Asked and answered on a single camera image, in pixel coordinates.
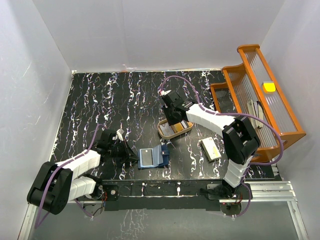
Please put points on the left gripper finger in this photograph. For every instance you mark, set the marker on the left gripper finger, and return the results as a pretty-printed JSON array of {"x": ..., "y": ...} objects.
[
  {"x": 128, "y": 149},
  {"x": 131, "y": 157}
]

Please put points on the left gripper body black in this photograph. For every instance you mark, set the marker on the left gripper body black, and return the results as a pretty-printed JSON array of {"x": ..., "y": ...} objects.
[{"x": 118, "y": 151}]

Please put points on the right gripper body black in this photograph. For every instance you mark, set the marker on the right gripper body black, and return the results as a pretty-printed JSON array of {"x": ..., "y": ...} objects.
[{"x": 171, "y": 118}]

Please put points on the black VIP card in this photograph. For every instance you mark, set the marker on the black VIP card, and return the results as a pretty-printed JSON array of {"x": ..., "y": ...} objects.
[{"x": 146, "y": 157}]

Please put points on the blue leather card holder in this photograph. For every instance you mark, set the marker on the blue leather card holder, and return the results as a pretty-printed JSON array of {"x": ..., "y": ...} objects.
[{"x": 160, "y": 155}]

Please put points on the beige oval card tray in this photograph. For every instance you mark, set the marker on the beige oval card tray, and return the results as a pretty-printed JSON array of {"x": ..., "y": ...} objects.
[{"x": 175, "y": 134}]

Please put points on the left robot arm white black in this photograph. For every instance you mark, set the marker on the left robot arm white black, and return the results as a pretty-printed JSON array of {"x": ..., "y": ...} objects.
[{"x": 58, "y": 183}]

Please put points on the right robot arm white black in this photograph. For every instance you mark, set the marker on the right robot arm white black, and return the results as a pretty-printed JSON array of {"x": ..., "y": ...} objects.
[{"x": 239, "y": 137}]

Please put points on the stack of credit cards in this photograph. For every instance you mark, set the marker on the stack of credit cards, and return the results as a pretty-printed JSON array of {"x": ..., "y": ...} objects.
[{"x": 178, "y": 127}]

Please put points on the white VIP card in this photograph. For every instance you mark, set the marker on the white VIP card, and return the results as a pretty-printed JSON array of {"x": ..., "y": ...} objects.
[{"x": 166, "y": 129}]

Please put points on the white small carton box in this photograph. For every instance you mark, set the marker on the white small carton box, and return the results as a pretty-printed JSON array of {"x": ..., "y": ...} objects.
[{"x": 210, "y": 149}]

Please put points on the orange wooden tiered shelf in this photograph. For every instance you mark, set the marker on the orange wooden tiered shelf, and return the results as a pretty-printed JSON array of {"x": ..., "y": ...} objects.
[{"x": 244, "y": 82}]

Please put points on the yellow sticky note block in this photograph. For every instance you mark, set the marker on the yellow sticky note block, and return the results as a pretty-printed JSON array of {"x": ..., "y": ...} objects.
[{"x": 268, "y": 87}]

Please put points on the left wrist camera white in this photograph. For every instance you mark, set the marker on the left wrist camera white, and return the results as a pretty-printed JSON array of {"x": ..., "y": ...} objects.
[{"x": 119, "y": 134}]

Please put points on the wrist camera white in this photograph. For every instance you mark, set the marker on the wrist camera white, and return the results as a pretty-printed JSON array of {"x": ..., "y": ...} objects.
[
  {"x": 164, "y": 92},
  {"x": 119, "y": 134}
]

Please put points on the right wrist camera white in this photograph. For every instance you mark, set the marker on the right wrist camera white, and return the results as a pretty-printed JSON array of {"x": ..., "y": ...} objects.
[{"x": 164, "y": 92}]

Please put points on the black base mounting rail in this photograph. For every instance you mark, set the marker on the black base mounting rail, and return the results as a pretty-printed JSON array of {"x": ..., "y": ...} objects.
[{"x": 116, "y": 195}]

